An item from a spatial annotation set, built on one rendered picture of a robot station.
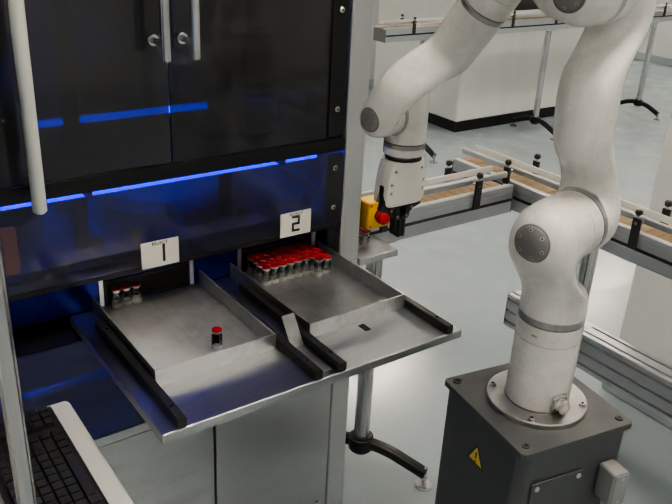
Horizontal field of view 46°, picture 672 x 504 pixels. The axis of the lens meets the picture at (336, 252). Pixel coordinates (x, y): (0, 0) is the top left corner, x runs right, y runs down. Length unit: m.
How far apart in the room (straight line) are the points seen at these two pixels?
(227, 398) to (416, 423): 1.53
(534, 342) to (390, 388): 1.68
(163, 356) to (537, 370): 0.72
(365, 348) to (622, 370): 1.04
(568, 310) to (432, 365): 1.87
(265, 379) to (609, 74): 0.81
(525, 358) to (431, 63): 0.56
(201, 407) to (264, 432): 0.67
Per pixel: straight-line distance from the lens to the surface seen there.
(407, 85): 1.45
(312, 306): 1.78
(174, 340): 1.66
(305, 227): 1.87
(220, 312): 1.75
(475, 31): 1.43
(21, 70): 1.43
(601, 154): 1.36
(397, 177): 1.58
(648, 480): 2.92
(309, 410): 2.16
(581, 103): 1.32
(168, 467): 2.01
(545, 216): 1.32
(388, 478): 2.68
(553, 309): 1.43
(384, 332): 1.70
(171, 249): 1.71
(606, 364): 2.50
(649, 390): 2.45
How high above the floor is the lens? 1.73
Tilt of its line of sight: 25 degrees down
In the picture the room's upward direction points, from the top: 3 degrees clockwise
